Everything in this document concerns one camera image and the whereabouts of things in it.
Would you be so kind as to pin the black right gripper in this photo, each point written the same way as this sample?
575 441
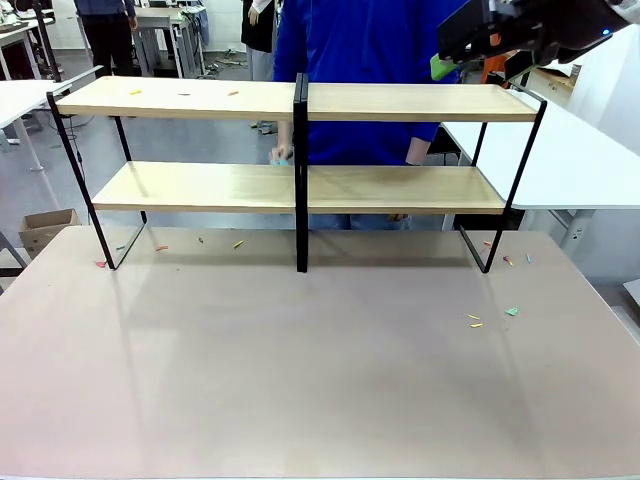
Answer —
580 30

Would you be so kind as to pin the cardboard box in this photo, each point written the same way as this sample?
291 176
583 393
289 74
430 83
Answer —
45 227

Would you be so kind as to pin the grey background desk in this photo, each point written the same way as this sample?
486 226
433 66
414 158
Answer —
155 22

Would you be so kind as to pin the person in blue sweater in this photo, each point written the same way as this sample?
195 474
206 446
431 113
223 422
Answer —
360 50

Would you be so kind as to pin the person's right forearm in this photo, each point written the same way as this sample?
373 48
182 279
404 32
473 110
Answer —
286 132

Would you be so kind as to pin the person's left hand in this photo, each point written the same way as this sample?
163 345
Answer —
418 154

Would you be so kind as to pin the person in black vest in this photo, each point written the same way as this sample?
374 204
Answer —
257 30

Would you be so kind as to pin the black metal frame leg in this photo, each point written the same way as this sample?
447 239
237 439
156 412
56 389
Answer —
12 260

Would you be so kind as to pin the green paper scrap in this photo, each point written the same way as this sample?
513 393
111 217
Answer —
511 311

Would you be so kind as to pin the orange chair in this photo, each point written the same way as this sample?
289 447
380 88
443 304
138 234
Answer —
492 70

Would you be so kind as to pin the teal cleaning cloth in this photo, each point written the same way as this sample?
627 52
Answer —
281 162

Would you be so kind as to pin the wooden two-tier black-frame shelf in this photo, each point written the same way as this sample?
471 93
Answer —
425 102
175 102

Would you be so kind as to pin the person in dark clothes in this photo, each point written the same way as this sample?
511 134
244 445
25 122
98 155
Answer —
107 35

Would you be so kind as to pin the person's right hand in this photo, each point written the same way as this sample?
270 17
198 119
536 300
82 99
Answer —
284 151

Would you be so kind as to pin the wooden background desk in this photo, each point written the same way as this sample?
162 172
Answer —
555 82

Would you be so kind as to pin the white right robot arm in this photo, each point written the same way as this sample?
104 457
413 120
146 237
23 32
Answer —
630 7

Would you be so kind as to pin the large white table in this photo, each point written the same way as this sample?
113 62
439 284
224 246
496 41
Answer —
565 165

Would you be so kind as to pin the black pole stand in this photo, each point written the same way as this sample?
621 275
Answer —
47 45

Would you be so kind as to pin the white furniture corner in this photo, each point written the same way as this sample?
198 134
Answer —
634 292

